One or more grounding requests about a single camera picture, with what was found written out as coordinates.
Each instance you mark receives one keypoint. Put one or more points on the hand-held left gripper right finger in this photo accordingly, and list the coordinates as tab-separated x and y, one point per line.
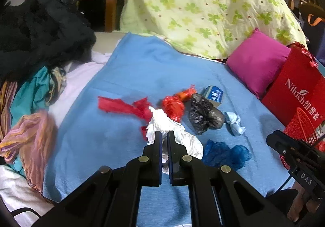
171	156

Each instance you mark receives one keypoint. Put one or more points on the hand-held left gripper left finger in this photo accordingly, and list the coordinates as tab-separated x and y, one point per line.
158	156

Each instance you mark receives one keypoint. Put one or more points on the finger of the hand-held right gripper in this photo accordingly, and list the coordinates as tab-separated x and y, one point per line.
284	140

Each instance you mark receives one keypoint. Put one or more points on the red plastic mesh basket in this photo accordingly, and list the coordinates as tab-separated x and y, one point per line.
299	123

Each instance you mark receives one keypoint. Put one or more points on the red and white plastic bag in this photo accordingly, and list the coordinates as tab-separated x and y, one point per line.
172	107

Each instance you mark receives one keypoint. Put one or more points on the blue mesh net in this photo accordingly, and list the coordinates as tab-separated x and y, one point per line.
221	153

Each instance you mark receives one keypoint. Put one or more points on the black plastic bag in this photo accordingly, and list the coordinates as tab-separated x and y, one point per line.
203	115

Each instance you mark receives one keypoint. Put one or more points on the light blue bag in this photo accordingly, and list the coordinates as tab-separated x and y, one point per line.
233	121

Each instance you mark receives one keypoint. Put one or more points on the orange mesh-wrapped object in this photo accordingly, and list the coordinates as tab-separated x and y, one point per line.
186	94

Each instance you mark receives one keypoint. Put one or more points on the red plastic bag strip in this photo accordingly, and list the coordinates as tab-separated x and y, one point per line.
114	105

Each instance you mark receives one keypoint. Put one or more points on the blue toothpaste box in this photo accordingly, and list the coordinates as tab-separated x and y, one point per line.
214	95

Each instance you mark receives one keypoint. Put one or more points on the red paper bag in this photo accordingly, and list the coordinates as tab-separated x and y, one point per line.
292	90

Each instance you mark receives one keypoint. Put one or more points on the magenta pillow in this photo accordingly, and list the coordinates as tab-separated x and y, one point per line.
256	62

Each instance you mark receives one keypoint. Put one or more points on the blue blanket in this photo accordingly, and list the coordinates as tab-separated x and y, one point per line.
127	69

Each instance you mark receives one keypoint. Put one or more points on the white bedsheet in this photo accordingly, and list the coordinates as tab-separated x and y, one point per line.
73	85

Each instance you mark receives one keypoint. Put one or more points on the yellow patterned scarf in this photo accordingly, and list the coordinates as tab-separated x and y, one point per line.
58	80

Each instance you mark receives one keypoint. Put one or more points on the pink scarf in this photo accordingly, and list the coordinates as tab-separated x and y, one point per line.
33	135

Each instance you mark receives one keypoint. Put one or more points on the teal cloth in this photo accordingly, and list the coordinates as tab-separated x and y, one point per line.
28	90

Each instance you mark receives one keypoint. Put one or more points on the green clover print quilt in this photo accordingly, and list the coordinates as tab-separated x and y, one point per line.
203	1

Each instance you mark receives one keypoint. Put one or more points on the striped cloth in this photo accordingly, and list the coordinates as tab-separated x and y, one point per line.
7	100

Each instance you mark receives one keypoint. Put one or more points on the black cloth pile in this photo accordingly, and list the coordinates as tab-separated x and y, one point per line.
38	34

